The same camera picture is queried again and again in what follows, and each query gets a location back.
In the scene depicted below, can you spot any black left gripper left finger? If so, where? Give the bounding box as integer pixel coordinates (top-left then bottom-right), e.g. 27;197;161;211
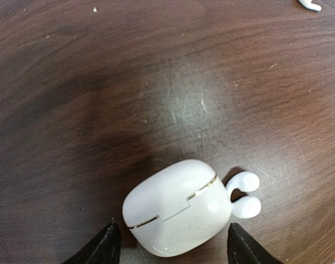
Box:
63;218;122;264

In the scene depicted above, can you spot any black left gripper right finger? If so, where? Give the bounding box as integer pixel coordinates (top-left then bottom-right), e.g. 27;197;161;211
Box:
227;223;282;264

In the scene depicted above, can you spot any cream rounded earbud charging case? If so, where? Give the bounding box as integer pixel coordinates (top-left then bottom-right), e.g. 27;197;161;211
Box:
122;159;231;257

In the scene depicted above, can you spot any white stem earbud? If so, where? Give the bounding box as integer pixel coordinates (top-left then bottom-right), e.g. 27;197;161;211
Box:
299;0;322;12

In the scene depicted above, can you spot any white clip-on earbud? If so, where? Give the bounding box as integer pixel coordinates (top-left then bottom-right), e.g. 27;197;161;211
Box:
226;171;262;219

